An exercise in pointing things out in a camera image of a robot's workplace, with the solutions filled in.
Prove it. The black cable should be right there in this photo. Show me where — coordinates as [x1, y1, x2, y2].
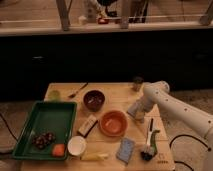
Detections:
[0, 113, 18, 155]
[169, 134, 211, 171]

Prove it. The yellow banana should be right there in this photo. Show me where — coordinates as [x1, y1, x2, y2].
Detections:
[81, 153, 109, 161]

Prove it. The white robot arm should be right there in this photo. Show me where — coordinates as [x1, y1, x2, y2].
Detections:
[136, 81, 213, 171]

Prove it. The grey towel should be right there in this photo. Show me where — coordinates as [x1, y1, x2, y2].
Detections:
[127, 102, 139, 118]

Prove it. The orange carrot piece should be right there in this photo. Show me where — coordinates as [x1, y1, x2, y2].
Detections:
[52, 144, 65, 157]

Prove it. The red object on shelf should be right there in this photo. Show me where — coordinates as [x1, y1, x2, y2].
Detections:
[98, 18, 109, 24]

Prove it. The orange bowl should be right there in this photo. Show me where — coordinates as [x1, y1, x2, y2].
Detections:
[99, 110, 128, 137]

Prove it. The black cable left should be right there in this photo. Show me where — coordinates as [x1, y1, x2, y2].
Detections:
[0, 113, 18, 155]

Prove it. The blue sponge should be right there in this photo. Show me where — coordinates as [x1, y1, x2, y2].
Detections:
[116, 138, 135, 164]

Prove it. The dark grapes bunch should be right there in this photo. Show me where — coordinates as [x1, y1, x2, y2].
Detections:
[32, 132, 56, 149]

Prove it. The white small bowl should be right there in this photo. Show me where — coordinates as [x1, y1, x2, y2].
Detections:
[67, 136, 87, 156]

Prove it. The green cup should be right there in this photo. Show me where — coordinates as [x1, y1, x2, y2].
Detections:
[48, 90, 61, 101]

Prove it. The green handled dish brush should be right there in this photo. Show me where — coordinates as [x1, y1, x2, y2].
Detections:
[141, 118, 159, 161]

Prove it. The green plastic tray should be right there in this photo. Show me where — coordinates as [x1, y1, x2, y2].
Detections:
[12, 101, 77, 161]

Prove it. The purple bowl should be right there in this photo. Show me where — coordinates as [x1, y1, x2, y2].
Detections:
[83, 90, 105, 112]

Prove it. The dark small jar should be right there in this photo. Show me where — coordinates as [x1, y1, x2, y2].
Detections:
[133, 77, 143, 92]

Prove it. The black cable right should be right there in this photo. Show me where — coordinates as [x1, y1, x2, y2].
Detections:
[169, 134, 211, 171]

